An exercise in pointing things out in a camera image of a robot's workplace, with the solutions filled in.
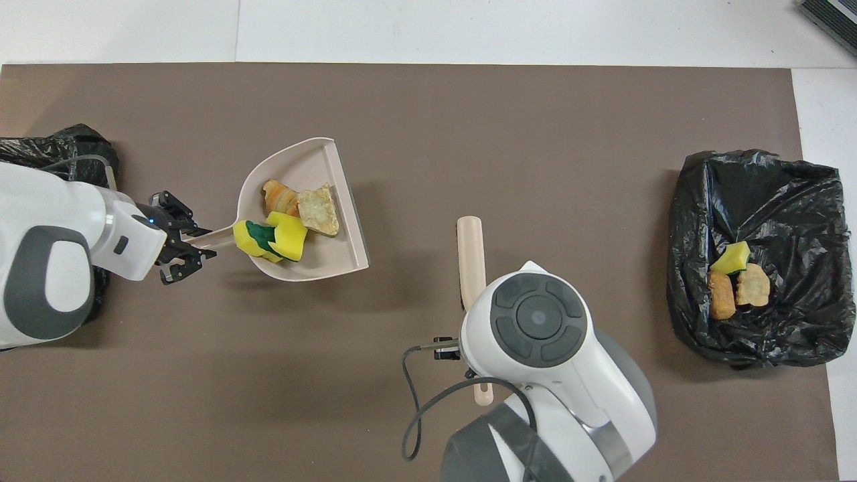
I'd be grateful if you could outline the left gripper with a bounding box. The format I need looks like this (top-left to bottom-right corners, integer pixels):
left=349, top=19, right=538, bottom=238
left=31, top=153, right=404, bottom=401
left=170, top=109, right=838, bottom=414
left=90, top=189, right=206, bottom=286

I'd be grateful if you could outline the orange striped croissant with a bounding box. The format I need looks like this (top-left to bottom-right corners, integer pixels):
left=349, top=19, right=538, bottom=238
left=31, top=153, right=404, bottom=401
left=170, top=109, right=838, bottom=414
left=261, top=179, right=301, bottom=217

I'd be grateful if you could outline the beige plastic dustpan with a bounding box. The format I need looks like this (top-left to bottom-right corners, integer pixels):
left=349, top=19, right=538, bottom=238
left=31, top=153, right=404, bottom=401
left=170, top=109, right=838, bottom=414
left=181, top=137, right=370, bottom=283

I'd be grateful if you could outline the brown oval bread roll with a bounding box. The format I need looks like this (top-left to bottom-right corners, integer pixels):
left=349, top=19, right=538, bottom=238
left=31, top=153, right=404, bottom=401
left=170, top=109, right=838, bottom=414
left=708, top=270, right=736, bottom=321

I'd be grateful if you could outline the yellow green-backed sponge wedge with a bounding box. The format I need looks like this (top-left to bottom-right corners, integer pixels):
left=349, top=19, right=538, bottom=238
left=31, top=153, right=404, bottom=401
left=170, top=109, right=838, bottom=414
left=710, top=241, right=752, bottom=275

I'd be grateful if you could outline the black bag-lined trash bin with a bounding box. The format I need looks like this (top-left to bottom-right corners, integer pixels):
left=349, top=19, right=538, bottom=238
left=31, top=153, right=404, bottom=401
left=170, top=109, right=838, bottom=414
left=0, top=124, right=120, bottom=335
left=667, top=149, right=856, bottom=368

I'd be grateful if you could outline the brown table mat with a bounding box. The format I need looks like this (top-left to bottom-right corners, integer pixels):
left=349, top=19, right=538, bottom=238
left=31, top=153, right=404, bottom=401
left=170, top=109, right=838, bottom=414
left=0, top=64, right=839, bottom=482

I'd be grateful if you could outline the dark ribbed device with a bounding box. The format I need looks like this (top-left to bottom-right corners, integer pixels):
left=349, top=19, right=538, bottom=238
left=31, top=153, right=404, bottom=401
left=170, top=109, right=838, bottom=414
left=795, top=0, right=857, bottom=58

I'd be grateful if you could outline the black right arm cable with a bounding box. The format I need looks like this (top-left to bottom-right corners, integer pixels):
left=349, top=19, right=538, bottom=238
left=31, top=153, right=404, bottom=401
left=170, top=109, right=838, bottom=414
left=400, top=341, right=538, bottom=464

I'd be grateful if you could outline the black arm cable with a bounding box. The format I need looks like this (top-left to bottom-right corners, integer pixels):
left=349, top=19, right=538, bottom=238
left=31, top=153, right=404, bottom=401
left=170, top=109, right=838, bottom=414
left=400, top=341, right=538, bottom=464
left=37, top=154, right=119, bottom=193

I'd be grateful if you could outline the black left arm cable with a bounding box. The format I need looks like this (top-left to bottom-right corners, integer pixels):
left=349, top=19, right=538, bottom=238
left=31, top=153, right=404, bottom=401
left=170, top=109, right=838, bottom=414
left=37, top=154, right=119, bottom=193

